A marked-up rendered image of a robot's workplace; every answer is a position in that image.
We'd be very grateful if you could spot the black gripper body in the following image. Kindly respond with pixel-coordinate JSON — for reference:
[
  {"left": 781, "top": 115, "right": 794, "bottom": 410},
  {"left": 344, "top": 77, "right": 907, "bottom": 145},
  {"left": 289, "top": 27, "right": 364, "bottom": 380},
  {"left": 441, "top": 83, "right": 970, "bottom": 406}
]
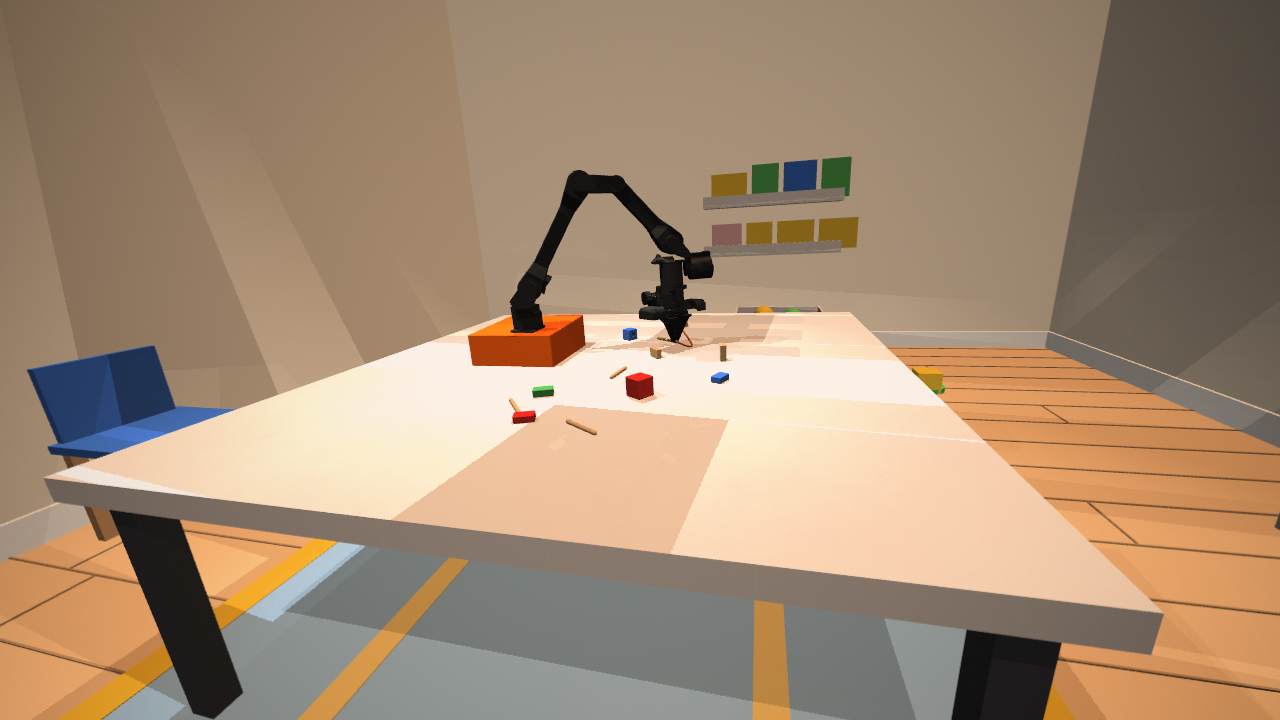
[{"left": 639, "top": 281, "right": 707, "bottom": 322}]

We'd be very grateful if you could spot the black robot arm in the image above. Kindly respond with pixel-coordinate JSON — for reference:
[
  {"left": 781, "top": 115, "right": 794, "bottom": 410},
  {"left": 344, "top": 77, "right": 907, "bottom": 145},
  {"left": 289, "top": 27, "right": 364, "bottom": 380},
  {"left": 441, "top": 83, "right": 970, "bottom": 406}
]
[{"left": 509, "top": 170, "right": 714, "bottom": 333}]

